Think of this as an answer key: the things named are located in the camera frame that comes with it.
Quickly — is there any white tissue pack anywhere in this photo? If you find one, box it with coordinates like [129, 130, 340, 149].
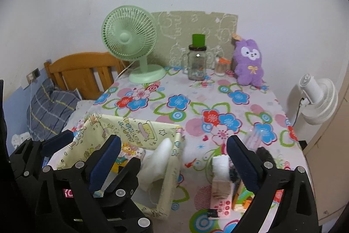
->
[212, 155, 231, 181]

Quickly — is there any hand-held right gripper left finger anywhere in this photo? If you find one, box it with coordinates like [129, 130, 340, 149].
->
[35, 135, 153, 233]

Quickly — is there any purple plush bunny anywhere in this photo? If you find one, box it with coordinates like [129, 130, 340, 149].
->
[231, 34, 266, 87]

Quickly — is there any black fan cable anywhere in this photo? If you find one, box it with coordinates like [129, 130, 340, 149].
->
[293, 98, 304, 127]

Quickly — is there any colourful cartoon packet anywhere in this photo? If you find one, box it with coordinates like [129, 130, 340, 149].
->
[115, 143, 145, 173]

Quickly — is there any beige patterned board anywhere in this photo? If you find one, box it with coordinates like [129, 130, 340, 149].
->
[149, 10, 238, 70]

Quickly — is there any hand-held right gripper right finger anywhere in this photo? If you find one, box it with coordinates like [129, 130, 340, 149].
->
[226, 135, 320, 233]

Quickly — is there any white fan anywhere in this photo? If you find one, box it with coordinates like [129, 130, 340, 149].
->
[289, 73, 339, 126]

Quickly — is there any glass jar with green lid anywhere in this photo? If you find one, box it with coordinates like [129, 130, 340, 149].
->
[180, 34, 213, 81]

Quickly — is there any wooden chair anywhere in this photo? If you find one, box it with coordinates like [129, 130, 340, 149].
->
[44, 52, 130, 100]

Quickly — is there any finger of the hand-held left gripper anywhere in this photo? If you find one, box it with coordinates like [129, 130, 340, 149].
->
[39, 130, 75, 165]

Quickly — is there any clear straw packet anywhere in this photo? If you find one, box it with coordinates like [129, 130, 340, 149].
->
[245, 128, 270, 152]

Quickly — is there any happy birthday paper bag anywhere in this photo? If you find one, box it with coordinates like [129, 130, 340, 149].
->
[56, 113, 186, 220]

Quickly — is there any beige cabinet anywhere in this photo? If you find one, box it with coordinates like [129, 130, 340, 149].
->
[303, 80, 347, 223]

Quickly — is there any pink tissue packet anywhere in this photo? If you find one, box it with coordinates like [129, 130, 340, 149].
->
[209, 180, 235, 220]

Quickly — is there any cotton swab container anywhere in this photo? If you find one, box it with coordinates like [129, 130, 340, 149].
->
[215, 56, 229, 76]

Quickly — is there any green desk fan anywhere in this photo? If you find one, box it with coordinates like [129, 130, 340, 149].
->
[101, 5, 166, 84]

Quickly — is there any white fan cable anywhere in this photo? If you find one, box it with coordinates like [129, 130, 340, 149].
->
[113, 61, 135, 83]

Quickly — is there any floral tablecloth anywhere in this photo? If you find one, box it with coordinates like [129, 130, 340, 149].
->
[46, 65, 314, 233]

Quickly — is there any blue plaid pillow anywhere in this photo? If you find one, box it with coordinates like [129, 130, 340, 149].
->
[27, 78, 82, 141]

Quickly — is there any wall socket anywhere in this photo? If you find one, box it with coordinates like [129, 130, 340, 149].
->
[27, 68, 41, 85]

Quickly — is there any white cloth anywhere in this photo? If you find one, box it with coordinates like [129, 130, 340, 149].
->
[139, 138, 175, 190]

